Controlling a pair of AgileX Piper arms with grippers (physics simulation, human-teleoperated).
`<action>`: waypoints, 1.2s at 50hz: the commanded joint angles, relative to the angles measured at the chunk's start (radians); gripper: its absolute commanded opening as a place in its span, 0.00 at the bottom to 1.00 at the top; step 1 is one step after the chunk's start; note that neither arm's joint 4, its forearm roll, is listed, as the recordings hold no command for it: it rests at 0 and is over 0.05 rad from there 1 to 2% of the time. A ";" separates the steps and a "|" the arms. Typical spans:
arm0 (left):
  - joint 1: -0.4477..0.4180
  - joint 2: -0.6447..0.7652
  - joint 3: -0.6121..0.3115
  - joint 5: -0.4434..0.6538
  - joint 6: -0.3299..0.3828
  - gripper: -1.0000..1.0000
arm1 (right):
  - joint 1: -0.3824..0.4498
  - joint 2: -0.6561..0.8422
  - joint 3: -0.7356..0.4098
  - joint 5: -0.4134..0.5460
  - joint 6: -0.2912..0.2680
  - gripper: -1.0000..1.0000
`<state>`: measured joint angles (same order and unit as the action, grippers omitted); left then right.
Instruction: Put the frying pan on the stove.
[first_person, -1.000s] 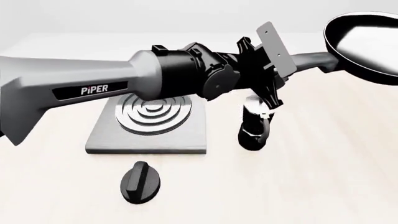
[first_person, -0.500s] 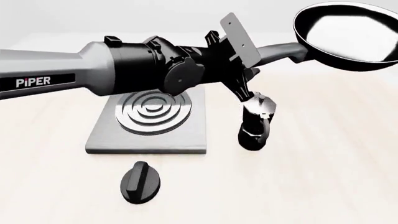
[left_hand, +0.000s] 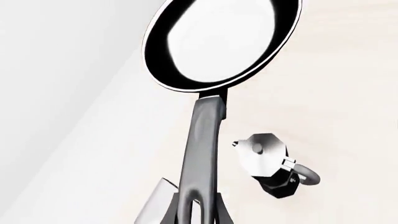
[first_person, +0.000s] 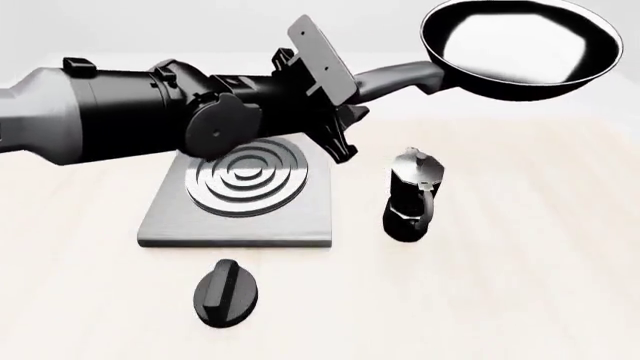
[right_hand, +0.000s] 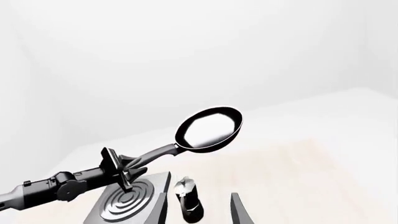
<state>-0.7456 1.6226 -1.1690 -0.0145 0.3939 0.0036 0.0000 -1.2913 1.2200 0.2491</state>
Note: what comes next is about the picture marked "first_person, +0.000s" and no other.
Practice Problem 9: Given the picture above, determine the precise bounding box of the black and silver moka pot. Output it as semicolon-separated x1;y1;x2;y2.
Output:
381;146;447;243

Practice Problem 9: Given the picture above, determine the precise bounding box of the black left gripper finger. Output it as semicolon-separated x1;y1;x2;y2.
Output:
344;105;372;123

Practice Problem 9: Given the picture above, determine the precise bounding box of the black stove plate with rings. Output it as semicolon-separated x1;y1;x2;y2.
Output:
136;135;334;249

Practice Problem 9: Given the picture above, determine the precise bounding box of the round black stove knob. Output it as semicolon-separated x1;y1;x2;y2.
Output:
191;258;261;330

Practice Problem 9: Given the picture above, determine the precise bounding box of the black frying pan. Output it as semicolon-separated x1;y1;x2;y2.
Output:
351;0;626;103

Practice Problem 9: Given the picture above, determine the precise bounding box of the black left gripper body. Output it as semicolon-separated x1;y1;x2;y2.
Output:
302;95;360;165

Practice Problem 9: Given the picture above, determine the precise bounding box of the grey flat plate on stalk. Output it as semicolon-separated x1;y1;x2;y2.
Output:
271;14;361;108

